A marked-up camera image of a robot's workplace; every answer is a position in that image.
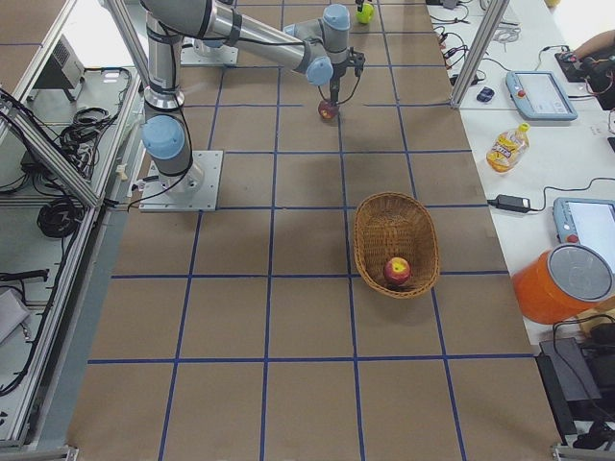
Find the yellow juice bottle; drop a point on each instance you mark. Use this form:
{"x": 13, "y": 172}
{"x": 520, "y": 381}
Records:
{"x": 508, "y": 148}

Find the dark red apple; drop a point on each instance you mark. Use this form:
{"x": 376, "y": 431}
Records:
{"x": 327, "y": 110}

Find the black power adapter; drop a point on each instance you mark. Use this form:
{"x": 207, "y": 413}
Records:
{"x": 510, "y": 203}

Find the near blue teach pendant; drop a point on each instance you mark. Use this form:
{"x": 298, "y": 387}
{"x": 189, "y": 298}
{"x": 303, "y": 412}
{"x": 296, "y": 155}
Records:
{"x": 588, "y": 222}

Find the green apple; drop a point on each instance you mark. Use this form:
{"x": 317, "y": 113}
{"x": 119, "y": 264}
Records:
{"x": 365, "y": 13}

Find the far blue teach pendant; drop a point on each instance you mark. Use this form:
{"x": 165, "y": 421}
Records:
{"x": 539, "y": 96}

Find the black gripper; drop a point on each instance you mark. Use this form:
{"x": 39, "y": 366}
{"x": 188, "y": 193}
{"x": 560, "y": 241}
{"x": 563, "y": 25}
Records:
{"x": 336, "y": 73}

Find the grey electronics box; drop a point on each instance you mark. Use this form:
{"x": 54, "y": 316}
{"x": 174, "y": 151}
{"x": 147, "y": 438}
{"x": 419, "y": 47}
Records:
{"x": 63, "y": 71}

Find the orange cylinder container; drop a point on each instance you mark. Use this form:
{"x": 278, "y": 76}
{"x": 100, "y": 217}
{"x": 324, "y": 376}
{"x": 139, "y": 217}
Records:
{"x": 561, "y": 283}

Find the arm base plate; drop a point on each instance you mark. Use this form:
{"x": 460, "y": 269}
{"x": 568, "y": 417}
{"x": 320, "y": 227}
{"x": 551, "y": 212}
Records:
{"x": 207, "y": 53}
{"x": 198, "y": 190}

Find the red yellow apple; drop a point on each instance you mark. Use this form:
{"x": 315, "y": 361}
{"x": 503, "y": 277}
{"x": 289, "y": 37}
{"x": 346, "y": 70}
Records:
{"x": 397, "y": 271}

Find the black joystick controller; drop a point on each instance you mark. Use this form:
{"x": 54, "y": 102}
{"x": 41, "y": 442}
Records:
{"x": 576, "y": 69}

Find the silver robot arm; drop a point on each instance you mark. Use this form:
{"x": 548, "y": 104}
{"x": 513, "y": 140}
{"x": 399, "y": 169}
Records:
{"x": 210, "y": 33}

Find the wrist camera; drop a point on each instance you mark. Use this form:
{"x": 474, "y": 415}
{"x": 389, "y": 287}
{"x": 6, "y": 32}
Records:
{"x": 356, "y": 60}

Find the person hand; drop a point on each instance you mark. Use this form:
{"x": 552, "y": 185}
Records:
{"x": 595, "y": 44}

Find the woven wicker basket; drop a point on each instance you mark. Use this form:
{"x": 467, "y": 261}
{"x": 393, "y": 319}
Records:
{"x": 392, "y": 224}

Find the blue teach pendant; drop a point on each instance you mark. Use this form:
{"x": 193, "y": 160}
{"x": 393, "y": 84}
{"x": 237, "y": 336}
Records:
{"x": 588, "y": 222}
{"x": 539, "y": 96}

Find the aluminium frame post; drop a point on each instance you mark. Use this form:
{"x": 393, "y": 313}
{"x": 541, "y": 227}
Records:
{"x": 487, "y": 28}

